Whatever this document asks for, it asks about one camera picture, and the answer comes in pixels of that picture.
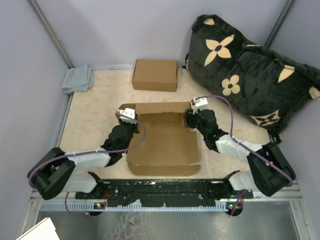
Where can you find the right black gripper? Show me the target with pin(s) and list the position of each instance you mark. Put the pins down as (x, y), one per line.
(189, 117)

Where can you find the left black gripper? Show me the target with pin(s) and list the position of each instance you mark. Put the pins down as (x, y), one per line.
(135, 125)

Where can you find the brown cardboard box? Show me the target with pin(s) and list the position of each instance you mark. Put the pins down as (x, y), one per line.
(165, 147)
(155, 75)

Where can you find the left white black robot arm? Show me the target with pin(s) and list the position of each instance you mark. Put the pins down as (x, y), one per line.
(61, 172)

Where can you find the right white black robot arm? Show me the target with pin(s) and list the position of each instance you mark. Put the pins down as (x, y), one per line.
(269, 170)

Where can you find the grey folded cloth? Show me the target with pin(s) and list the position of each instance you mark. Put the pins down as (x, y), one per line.
(78, 79)

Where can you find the black plush flower cushion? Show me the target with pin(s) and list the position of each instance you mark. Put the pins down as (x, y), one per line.
(262, 85)

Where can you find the white board corner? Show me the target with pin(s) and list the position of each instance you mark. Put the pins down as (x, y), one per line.
(44, 230)

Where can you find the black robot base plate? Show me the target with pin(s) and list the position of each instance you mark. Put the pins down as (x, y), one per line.
(163, 193)

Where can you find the aluminium rail frame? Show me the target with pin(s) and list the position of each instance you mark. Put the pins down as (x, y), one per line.
(174, 209)

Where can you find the left grey corner post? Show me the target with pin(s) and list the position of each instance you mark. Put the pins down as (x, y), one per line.
(53, 36)

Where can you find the grey corner post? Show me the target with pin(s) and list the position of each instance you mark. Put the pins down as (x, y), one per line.
(53, 36)
(279, 22)

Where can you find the right grey corner post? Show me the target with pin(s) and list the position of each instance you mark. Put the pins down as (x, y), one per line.
(279, 22)

